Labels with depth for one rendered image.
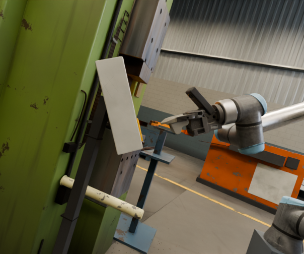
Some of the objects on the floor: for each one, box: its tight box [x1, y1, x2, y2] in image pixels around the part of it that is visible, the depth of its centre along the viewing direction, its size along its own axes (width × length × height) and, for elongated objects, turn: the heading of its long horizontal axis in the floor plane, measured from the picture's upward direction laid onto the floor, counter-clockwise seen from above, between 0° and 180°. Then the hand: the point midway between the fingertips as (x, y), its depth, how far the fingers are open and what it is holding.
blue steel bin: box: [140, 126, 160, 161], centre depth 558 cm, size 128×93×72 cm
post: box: [52, 95, 108, 254], centre depth 77 cm, size 4×4×108 cm
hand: (163, 120), depth 69 cm, fingers closed
